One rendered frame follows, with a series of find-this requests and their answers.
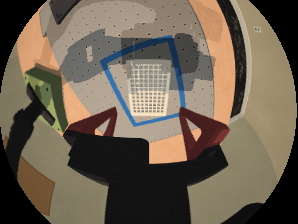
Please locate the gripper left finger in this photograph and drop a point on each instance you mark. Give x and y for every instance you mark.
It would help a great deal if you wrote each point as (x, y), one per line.
(90, 124)

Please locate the blue tape outline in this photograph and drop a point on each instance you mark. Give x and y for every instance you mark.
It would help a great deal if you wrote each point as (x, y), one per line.
(133, 48)

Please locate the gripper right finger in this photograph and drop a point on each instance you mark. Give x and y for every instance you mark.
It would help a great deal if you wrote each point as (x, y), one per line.
(213, 132)

